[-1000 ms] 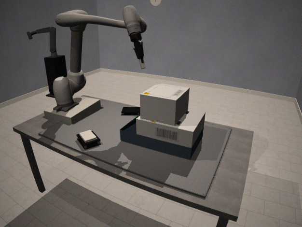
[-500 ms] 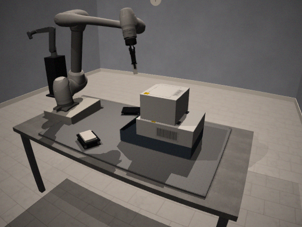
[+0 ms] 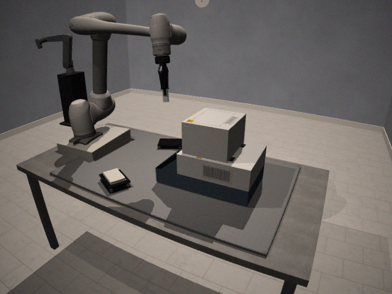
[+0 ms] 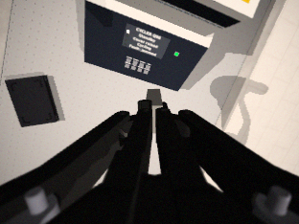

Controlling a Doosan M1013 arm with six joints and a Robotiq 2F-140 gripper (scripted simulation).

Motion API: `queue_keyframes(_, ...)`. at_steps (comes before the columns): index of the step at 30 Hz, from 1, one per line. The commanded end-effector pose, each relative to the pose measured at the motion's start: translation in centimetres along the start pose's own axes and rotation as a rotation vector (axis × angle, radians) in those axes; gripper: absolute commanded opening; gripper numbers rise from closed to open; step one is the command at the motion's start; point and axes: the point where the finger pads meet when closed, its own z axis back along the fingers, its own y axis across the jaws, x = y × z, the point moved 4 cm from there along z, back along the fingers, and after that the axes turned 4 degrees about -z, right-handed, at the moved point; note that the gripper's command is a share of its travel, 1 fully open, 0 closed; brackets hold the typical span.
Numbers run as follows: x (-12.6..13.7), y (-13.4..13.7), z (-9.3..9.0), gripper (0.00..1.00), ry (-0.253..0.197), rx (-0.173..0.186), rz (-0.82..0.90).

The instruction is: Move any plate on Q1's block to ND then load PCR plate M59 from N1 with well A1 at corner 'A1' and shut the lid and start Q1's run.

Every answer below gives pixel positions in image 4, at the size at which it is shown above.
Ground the grey flat base plate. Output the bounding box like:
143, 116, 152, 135
0, 0, 272, 185

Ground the beige and dark blue benchtop machine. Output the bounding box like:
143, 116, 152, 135
84, 0, 260, 92

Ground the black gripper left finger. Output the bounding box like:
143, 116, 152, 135
0, 89, 154, 224

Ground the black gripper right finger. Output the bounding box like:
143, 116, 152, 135
153, 89, 299, 224

